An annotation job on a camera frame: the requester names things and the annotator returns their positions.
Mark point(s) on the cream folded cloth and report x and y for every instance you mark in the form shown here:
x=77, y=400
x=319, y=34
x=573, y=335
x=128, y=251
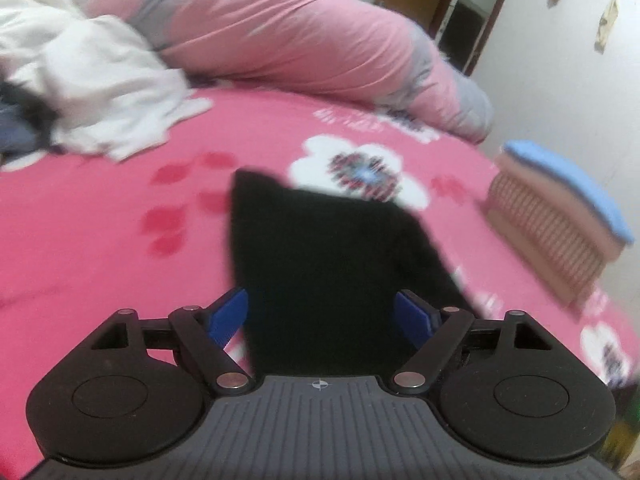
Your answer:
x=550, y=192

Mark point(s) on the dark garment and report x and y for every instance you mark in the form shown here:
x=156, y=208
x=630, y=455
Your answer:
x=25, y=105

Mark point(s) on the black shirt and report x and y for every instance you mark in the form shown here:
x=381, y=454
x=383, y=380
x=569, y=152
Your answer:
x=325, y=260

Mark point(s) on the white garment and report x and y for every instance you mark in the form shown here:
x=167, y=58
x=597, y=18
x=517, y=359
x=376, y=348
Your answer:
x=30, y=20
x=115, y=90

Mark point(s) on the dark door frame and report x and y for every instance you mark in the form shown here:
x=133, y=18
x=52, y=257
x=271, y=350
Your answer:
x=490, y=20

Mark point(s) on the blue jeans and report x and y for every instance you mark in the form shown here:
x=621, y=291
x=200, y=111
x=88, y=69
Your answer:
x=20, y=132

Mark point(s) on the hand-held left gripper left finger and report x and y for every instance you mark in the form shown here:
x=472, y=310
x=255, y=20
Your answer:
x=227, y=315

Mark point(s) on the blue folded cloth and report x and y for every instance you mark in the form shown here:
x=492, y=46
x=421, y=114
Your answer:
x=575, y=180

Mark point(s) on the long hanging sock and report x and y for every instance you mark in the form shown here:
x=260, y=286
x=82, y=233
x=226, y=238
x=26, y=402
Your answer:
x=607, y=22

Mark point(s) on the pink grey duvet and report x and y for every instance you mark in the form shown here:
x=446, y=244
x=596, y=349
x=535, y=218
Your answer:
x=300, y=35

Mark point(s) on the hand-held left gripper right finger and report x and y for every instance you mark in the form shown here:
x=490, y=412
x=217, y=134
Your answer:
x=415, y=317

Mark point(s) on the pink floral blanket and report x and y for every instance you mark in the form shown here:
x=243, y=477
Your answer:
x=125, y=240

